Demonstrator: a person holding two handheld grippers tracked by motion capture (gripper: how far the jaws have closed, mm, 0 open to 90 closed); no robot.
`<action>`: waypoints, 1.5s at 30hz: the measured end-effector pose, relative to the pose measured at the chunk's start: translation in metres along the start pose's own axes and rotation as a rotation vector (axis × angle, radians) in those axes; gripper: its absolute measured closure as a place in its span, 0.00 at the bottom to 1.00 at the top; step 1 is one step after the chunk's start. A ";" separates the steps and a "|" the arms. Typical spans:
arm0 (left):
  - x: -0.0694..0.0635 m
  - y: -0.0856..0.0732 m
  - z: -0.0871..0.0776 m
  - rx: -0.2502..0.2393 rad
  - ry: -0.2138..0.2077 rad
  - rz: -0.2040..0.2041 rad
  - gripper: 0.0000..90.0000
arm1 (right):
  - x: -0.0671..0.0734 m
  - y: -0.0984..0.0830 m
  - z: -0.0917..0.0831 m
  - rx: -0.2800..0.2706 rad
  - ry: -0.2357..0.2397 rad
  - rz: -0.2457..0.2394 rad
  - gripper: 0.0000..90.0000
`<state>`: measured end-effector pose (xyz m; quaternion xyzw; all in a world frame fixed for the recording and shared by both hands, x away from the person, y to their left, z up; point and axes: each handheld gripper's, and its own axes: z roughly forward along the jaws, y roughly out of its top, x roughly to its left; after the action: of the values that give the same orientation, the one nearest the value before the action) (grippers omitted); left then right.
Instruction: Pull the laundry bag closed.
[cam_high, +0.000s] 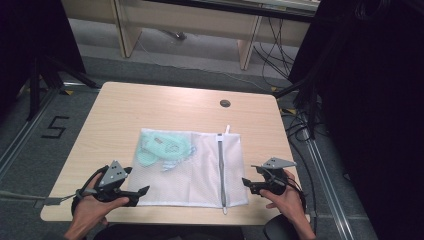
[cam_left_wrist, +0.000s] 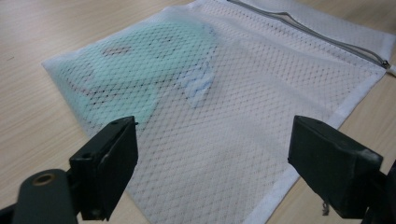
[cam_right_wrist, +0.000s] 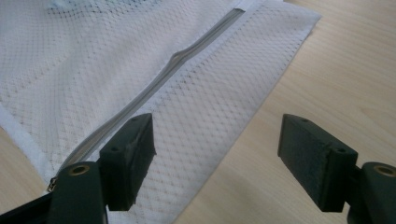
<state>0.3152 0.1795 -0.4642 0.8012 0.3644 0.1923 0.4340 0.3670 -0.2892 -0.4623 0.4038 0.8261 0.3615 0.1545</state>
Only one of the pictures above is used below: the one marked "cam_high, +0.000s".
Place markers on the metal floor rail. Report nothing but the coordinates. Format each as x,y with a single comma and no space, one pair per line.
23,133
328,186

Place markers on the white mesh laundry bag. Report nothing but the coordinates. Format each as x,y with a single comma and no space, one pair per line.
200,173

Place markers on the person's dark clothing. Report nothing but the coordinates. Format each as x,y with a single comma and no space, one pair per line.
166,233

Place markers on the round table grommet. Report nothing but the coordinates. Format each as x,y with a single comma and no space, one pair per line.
225,103

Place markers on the person's right hand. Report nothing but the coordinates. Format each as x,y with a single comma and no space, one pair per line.
288,205

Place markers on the black curtain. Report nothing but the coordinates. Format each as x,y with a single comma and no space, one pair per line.
373,100
30,40

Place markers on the mint green garment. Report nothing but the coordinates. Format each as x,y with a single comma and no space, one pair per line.
163,145

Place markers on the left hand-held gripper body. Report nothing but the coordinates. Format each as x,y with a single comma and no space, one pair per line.
112,176

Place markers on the person's left hand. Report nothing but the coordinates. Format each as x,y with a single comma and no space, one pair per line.
91,213

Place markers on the pale blue patterned cloth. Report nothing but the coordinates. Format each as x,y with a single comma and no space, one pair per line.
169,165

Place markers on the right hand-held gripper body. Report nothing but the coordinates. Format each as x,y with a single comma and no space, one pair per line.
275,175

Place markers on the black metal stand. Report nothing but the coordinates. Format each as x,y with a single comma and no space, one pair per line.
35,86
310,100

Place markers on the black round stool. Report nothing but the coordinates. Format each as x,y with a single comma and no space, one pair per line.
278,228

